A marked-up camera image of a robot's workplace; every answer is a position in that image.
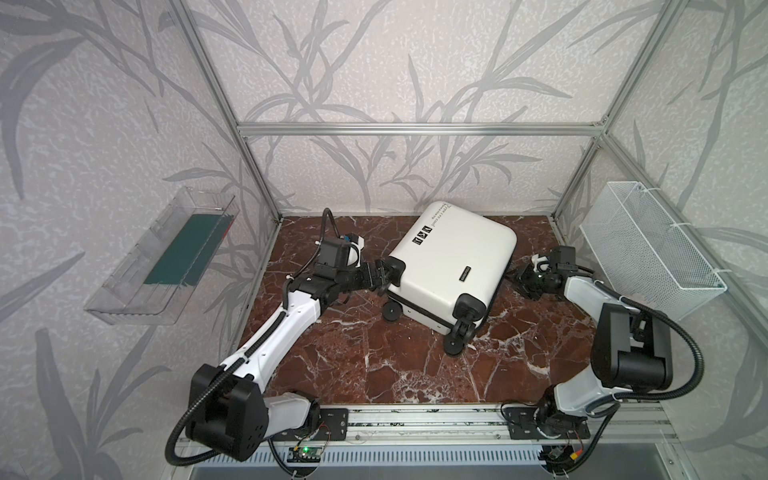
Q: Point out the aluminium cage frame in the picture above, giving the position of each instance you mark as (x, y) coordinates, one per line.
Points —
(507, 107)

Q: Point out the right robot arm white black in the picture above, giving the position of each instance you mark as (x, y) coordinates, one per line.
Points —
(630, 357)

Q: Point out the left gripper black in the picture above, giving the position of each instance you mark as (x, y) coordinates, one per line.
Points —
(380, 274)

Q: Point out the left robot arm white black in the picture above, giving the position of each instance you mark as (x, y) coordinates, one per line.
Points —
(228, 411)

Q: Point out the clear plastic wall tray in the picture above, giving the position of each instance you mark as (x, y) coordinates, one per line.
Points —
(153, 283)

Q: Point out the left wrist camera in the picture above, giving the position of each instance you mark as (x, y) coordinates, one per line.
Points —
(340, 252)

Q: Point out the white wire mesh basket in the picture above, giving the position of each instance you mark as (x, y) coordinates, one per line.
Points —
(645, 254)

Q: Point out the white hard-shell suitcase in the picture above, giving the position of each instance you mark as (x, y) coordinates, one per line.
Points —
(447, 271)

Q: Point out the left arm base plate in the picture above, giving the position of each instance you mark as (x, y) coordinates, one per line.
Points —
(323, 424)

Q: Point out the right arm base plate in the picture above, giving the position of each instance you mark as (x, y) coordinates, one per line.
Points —
(532, 424)

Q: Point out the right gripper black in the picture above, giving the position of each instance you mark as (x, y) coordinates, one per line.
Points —
(527, 282)

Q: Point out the green circuit board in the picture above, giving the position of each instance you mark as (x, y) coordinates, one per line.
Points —
(304, 455)

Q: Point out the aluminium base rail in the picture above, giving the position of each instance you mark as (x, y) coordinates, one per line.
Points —
(482, 424)

